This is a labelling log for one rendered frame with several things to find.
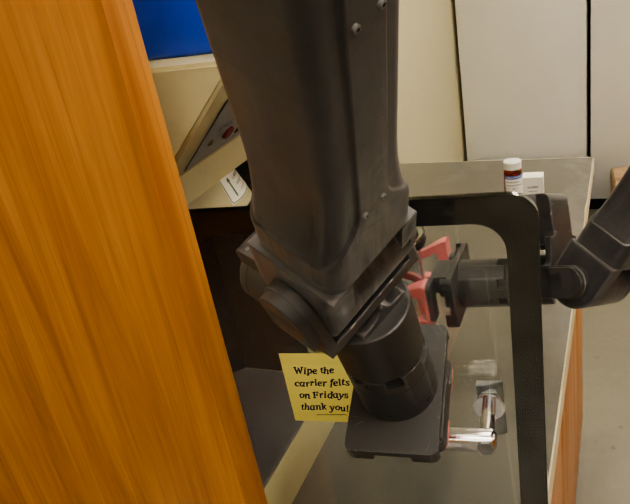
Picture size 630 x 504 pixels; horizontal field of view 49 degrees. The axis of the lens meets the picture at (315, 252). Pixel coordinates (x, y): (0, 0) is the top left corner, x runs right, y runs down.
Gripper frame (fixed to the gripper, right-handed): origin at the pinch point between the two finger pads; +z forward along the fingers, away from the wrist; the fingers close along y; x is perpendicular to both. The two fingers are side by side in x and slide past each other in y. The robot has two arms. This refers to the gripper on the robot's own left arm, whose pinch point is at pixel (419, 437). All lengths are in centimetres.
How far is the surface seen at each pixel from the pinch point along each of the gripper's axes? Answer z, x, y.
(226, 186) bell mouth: -4.8, -22.8, -25.6
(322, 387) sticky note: 0.2, -9.2, -4.3
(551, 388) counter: 40.7, 9.4, -25.8
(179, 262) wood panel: -19.6, -13.9, -3.6
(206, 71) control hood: -26.8, -12.1, -15.2
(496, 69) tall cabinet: 170, -16, -269
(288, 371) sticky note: -1.4, -12.1, -5.0
